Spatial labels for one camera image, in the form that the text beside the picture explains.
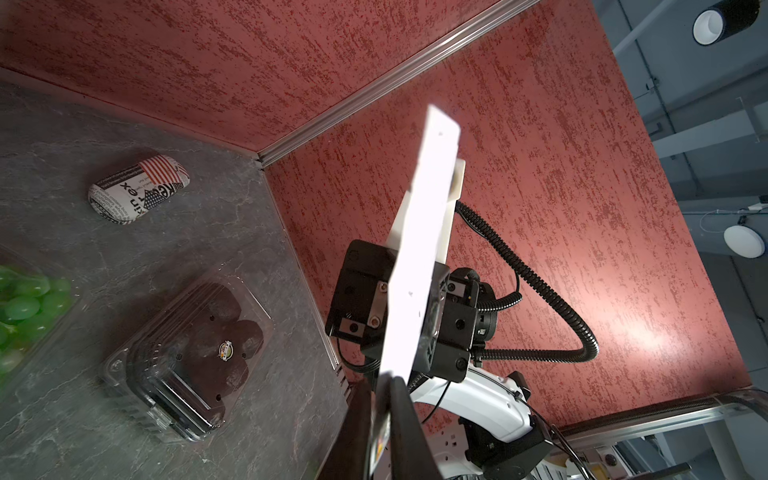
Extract white round ceiling lamp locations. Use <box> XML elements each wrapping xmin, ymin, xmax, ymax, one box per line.
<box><xmin>723</xmin><ymin>224</ymin><xmax>766</xmax><ymax>259</ymax></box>

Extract black ceiling spotlight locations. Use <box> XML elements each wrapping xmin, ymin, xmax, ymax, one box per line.
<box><xmin>692</xmin><ymin>0</ymin><xmax>761</xmax><ymax>46</ymax></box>

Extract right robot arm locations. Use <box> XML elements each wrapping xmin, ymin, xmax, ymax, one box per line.
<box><xmin>325</xmin><ymin>240</ymin><xmax>573</xmax><ymax>479</ymax></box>

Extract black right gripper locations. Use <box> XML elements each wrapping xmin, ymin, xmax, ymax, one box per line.
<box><xmin>325</xmin><ymin>240</ymin><xmax>480</xmax><ymax>384</ymax></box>

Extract black corrugated right cable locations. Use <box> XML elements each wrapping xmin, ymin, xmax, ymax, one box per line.
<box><xmin>453</xmin><ymin>200</ymin><xmax>601</xmax><ymax>365</ymax></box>

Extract printed drink can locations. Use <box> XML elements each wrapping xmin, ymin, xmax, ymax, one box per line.
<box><xmin>87</xmin><ymin>154</ymin><xmax>191</xmax><ymax>225</ymax></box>

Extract clear box dark plums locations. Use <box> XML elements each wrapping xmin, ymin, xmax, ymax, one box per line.
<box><xmin>101</xmin><ymin>264</ymin><xmax>273</xmax><ymax>444</ymax></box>

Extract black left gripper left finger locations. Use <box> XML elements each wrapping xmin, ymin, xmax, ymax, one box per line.
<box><xmin>316</xmin><ymin>380</ymin><xmax>374</xmax><ymax>480</ymax></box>

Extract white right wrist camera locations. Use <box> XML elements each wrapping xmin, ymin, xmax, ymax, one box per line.
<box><xmin>385</xmin><ymin>159</ymin><xmax>466</xmax><ymax>264</ymax></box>

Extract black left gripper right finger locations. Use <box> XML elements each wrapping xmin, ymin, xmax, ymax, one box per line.
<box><xmin>389</xmin><ymin>377</ymin><xmax>442</xmax><ymax>480</ymax></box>

